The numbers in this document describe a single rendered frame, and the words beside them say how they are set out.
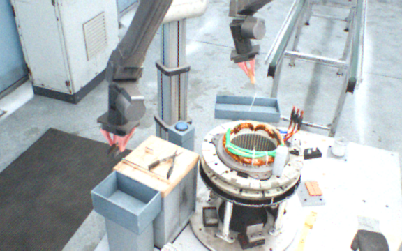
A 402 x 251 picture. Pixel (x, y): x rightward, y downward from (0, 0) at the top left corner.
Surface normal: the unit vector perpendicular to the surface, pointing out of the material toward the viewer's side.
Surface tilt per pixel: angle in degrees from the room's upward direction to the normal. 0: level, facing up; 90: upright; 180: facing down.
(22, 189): 0
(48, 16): 90
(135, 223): 90
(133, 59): 114
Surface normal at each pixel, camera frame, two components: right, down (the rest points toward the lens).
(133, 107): 0.55, 0.51
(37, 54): -0.34, 0.55
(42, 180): 0.04, -0.80
